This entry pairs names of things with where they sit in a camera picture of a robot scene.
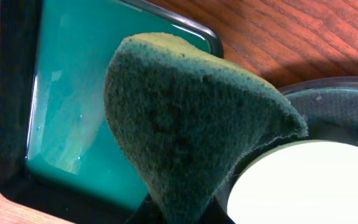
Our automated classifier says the light green plate front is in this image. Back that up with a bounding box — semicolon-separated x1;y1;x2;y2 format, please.
227;140;358;224

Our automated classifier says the green sponge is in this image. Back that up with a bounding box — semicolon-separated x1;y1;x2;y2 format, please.
104;32;308;223

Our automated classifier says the round black tray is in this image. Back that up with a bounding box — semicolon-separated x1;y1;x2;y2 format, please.
214;76;358;224

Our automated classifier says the rectangular black tray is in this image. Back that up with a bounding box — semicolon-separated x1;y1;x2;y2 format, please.
0;0;223;223

